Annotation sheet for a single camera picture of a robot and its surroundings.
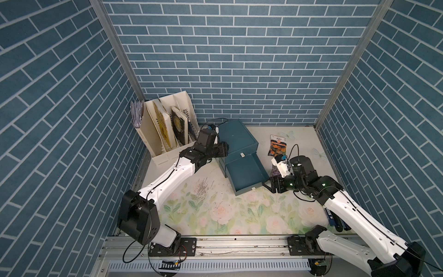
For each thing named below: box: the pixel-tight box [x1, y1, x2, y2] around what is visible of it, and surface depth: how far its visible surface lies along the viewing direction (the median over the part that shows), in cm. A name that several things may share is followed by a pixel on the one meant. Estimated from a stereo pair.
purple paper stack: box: [129, 99, 145, 129], surface depth 88 cm
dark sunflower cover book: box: [170, 106, 189, 145], surface depth 102 cm
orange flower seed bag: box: [267, 134, 288, 157], surface depth 114 cm
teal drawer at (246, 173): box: [225, 152, 270, 197], surface depth 89 cm
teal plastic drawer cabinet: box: [215, 118, 270, 194], surface depth 88 cm
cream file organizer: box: [135, 90, 201, 167], surface depth 101 cm
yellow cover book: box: [152, 99, 174, 151], surface depth 96 cm
